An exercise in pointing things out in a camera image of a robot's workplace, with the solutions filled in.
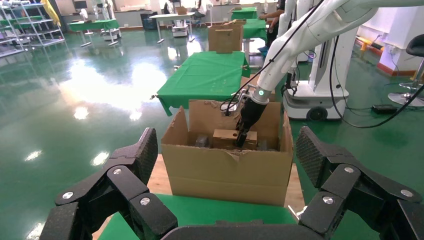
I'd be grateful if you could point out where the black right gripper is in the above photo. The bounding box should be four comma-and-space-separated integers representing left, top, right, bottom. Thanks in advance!
234, 97, 268, 148

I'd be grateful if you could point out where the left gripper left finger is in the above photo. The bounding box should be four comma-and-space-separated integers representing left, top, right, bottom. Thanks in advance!
39, 127, 179, 240

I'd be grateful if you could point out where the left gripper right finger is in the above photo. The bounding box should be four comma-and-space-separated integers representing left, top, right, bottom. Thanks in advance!
295, 126, 424, 240

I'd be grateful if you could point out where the small cardboard box with hole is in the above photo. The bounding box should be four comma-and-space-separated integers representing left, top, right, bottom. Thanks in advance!
212, 129, 259, 151

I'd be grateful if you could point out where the low white robot base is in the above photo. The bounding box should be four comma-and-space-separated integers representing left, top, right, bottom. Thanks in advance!
171, 19, 190, 38

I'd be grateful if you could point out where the large open cardboard carton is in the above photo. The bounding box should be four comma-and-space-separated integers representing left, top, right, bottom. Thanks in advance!
161, 99, 295, 207

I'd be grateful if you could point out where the tall brown cardboard box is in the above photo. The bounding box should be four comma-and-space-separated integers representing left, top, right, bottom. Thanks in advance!
207, 18, 245, 55

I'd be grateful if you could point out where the dark foam block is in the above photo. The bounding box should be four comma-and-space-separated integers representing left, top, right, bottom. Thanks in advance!
195, 134, 210, 148

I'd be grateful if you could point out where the white wheeled robot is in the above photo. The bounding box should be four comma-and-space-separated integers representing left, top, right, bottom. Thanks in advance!
283, 0, 359, 121

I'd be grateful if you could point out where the green cloth covered table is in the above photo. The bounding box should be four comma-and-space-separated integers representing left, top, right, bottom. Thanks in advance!
156, 50, 252, 117

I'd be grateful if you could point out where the black power adapter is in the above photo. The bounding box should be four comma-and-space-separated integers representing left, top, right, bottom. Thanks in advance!
371, 104, 398, 115

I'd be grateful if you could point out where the green work table cloth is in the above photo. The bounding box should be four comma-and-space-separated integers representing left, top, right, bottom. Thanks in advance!
97, 193, 299, 240

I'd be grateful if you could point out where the person in dark clothes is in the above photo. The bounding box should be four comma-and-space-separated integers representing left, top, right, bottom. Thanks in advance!
257, 0, 286, 51

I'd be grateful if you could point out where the small green cloth table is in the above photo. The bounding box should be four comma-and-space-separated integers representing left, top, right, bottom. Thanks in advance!
230, 6, 259, 20

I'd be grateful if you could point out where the white mobile robot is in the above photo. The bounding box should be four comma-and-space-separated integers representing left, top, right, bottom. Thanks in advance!
92, 0, 122, 41

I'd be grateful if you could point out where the dark blue crate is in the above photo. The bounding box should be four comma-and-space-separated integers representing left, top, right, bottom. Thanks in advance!
140, 11, 159, 31

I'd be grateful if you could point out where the long green cloth table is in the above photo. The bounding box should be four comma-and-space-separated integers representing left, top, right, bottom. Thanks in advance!
67, 18, 120, 47

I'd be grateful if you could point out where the white metal-leg table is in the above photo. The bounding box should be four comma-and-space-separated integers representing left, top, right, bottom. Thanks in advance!
149, 12, 197, 44

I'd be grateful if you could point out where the black swivel stool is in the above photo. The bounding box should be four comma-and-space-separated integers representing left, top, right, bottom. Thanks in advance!
387, 33, 424, 108

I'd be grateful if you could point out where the metal shelf rack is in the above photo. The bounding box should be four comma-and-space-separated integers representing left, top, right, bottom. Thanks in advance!
0, 0, 66, 59

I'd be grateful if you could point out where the yellow hanging cloth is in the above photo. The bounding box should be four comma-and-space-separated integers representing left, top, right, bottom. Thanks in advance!
41, 0, 62, 27

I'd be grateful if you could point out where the silver camera mount bracket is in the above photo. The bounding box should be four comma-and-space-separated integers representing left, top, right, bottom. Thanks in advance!
226, 88, 253, 116

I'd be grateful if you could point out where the black hanging arm cable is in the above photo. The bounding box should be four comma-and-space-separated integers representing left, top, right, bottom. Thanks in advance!
329, 34, 424, 130

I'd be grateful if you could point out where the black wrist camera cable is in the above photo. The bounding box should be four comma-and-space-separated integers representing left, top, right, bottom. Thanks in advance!
220, 0, 327, 117

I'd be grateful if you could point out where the white pedestal fan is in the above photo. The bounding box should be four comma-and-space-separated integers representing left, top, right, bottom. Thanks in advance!
79, 8, 94, 36

